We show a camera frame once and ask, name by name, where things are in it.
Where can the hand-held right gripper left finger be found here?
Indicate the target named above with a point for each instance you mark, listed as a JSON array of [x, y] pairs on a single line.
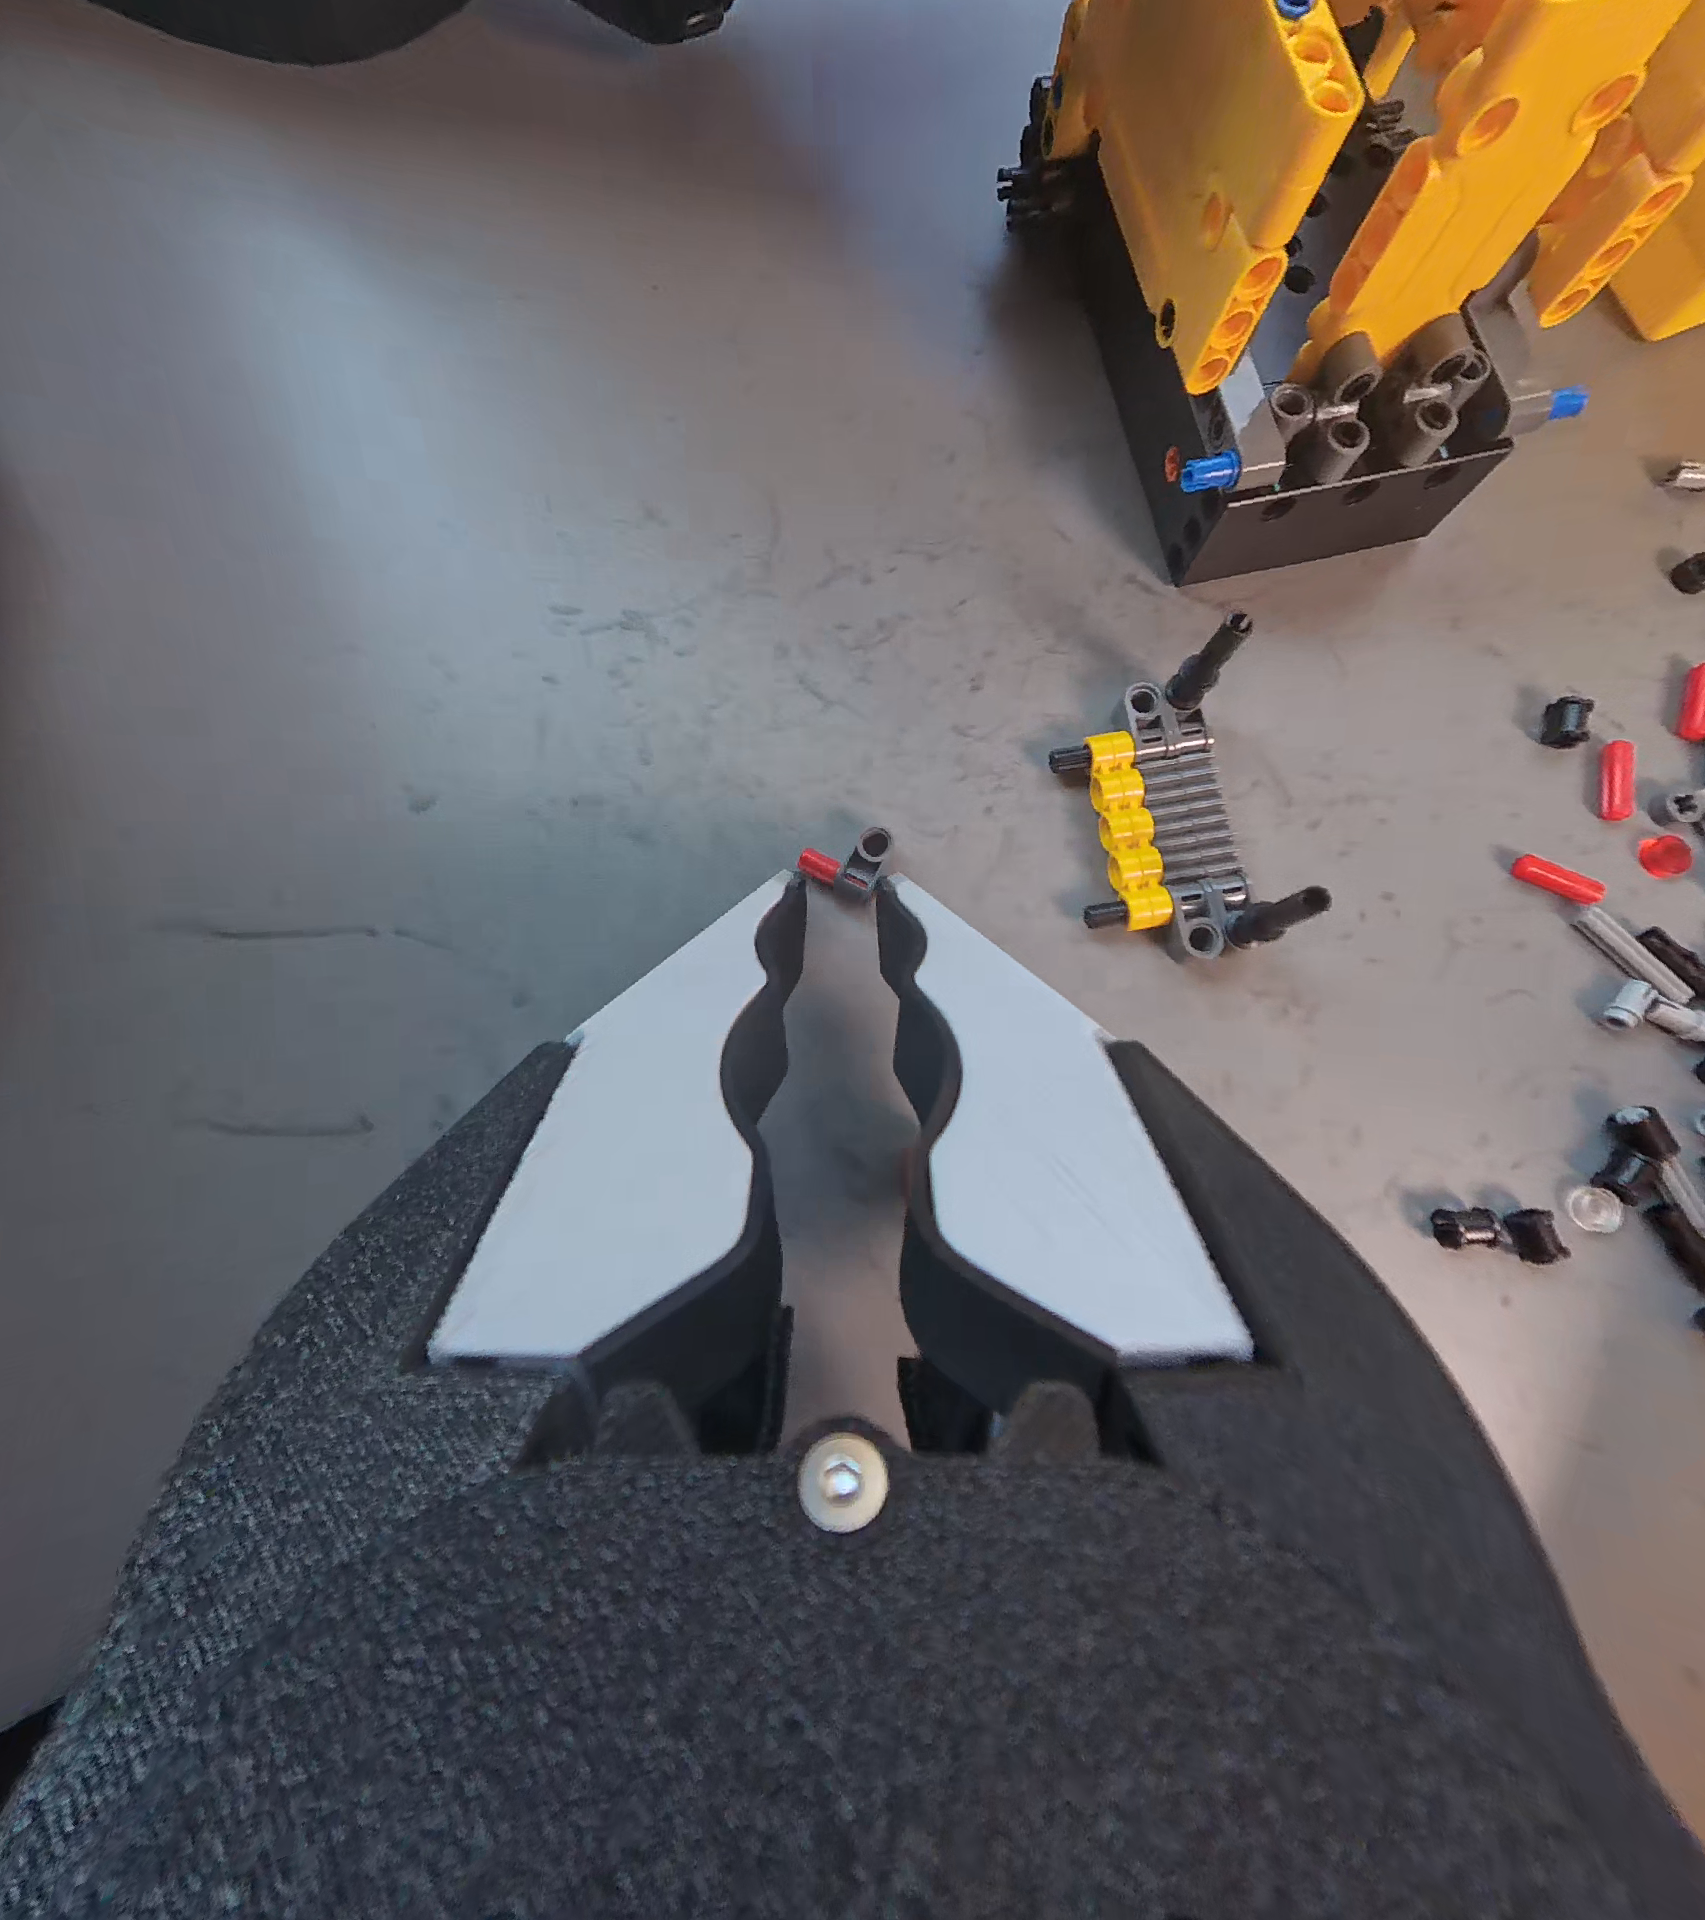
[[612, 1185]]

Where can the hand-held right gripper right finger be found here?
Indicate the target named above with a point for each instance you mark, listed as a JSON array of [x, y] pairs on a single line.
[[1061, 1185]]

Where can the black lego elbow connector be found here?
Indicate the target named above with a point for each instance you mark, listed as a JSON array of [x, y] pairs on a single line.
[[1630, 1173]]

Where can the grey grille yellow lego subassembly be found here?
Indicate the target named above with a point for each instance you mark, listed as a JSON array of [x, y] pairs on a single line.
[[1194, 815]]

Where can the small black lego clip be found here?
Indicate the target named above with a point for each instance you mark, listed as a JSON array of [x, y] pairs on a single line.
[[1565, 717]]

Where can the thick red lego pin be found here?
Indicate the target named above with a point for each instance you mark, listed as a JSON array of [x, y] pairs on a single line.
[[1620, 778]]

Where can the red round lego stud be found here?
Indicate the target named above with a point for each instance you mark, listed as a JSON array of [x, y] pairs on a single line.
[[1664, 857]]

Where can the yellow black lego robot build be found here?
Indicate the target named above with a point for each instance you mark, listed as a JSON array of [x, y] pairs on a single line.
[[1211, 118]]

